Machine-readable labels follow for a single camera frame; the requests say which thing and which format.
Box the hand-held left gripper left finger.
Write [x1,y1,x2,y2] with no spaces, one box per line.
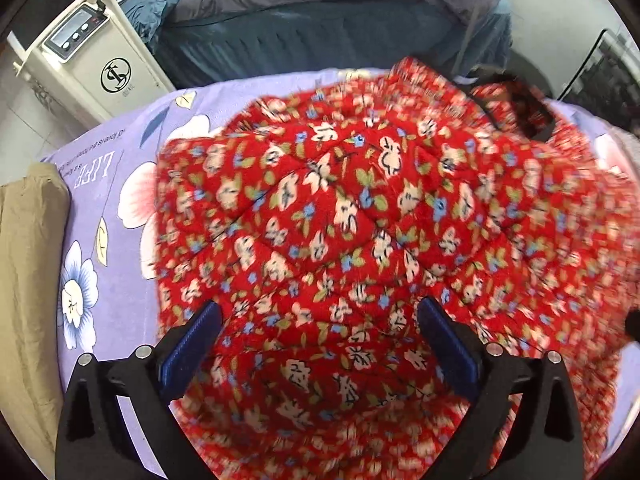
[55,300,224,480]

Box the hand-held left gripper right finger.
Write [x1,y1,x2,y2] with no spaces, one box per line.
[417,296,586,480]

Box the red floral quilted jacket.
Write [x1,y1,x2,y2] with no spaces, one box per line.
[152,56,640,480]

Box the purple floral bed sheet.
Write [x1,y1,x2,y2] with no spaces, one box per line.
[40,67,640,480]

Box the tan folded garment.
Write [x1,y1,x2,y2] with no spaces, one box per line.
[0,161,71,456]

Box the white appliance cabinet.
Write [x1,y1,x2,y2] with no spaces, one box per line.
[12,0,172,127]

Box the dark blue bed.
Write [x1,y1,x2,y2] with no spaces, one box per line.
[120,0,516,92]

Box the clear plastic pole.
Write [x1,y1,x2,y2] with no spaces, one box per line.
[452,0,493,78]

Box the black wire rack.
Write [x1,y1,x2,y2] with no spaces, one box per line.
[557,27,640,136]

